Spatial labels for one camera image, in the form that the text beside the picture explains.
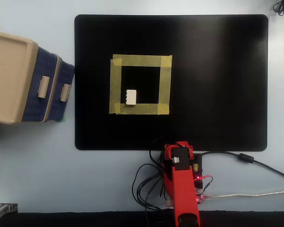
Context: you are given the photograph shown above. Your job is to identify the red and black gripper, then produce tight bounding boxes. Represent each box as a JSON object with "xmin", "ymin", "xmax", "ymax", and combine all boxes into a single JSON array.
[{"xmin": 164, "ymin": 141, "xmax": 194, "ymax": 171}]

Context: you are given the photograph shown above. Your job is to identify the black loose servo cables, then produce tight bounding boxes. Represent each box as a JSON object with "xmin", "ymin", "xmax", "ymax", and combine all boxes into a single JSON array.
[{"xmin": 132, "ymin": 136, "xmax": 172, "ymax": 227}]

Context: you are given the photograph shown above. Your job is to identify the aluminium frame profile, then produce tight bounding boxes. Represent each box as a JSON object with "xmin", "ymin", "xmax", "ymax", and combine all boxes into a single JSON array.
[{"xmin": 0, "ymin": 202, "xmax": 18, "ymax": 224}]

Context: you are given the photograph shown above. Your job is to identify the black backdrop cloth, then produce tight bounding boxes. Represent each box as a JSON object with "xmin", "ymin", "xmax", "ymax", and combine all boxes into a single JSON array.
[{"xmin": 0, "ymin": 211, "xmax": 284, "ymax": 227}]

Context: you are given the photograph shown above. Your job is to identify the black coiled cable bundle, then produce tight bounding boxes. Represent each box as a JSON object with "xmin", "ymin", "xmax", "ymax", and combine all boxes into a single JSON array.
[{"xmin": 273, "ymin": 0, "xmax": 284, "ymax": 16}]

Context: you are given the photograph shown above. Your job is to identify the beige cylindrical drawer handle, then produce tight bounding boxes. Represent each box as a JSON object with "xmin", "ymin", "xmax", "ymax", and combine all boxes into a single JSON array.
[
  {"xmin": 59, "ymin": 83, "xmax": 71, "ymax": 103},
  {"xmin": 37, "ymin": 75, "xmax": 51, "ymax": 98}
]

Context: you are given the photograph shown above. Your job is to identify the beige plastic drawer cabinet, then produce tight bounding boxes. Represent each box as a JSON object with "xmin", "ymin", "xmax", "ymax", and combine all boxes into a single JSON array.
[{"xmin": 0, "ymin": 30, "xmax": 62, "ymax": 125}]

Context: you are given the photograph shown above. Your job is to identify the silver braided USB cable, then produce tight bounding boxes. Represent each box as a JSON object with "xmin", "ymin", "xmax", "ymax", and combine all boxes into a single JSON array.
[{"xmin": 203, "ymin": 190, "xmax": 284, "ymax": 200}]

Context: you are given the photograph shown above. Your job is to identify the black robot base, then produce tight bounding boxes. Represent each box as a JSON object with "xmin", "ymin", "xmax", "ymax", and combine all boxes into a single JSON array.
[{"xmin": 190, "ymin": 153, "xmax": 204, "ymax": 190}]

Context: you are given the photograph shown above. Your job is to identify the black rectangular table mat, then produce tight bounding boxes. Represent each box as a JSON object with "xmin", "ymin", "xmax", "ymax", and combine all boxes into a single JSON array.
[{"xmin": 74, "ymin": 14, "xmax": 269, "ymax": 151}]

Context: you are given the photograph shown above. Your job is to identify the red sleeved wire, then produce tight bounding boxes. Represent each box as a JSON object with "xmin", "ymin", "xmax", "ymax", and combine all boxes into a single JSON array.
[{"xmin": 198, "ymin": 174, "xmax": 213, "ymax": 192}]

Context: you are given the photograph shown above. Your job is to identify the robot controller circuit board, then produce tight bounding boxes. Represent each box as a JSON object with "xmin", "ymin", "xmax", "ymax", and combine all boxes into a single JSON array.
[{"xmin": 194, "ymin": 174, "xmax": 205, "ymax": 204}]

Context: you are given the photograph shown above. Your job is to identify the small white cube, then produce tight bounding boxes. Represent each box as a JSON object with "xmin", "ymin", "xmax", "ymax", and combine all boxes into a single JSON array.
[{"xmin": 125, "ymin": 89, "xmax": 138, "ymax": 106}]

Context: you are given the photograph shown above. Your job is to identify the black power cable with ferrite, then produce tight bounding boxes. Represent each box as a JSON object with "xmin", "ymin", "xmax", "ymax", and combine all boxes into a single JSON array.
[{"xmin": 198, "ymin": 151, "xmax": 284, "ymax": 184}]

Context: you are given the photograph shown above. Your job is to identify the blue woven-pattern plastic drawer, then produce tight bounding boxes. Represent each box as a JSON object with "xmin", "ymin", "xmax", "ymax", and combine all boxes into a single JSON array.
[
  {"xmin": 22, "ymin": 46, "xmax": 60, "ymax": 123},
  {"xmin": 48, "ymin": 60, "xmax": 75, "ymax": 122}
]

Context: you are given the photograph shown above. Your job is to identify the yellow masking tape strip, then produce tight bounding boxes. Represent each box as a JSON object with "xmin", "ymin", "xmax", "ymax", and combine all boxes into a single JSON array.
[
  {"xmin": 159, "ymin": 55, "xmax": 173, "ymax": 105},
  {"xmin": 113, "ymin": 54, "xmax": 173, "ymax": 67},
  {"xmin": 109, "ymin": 59, "xmax": 122, "ymax": 114},
  {"xmin": 115, "ymin": 103, "xmax": 170, "ymax": 116}
]

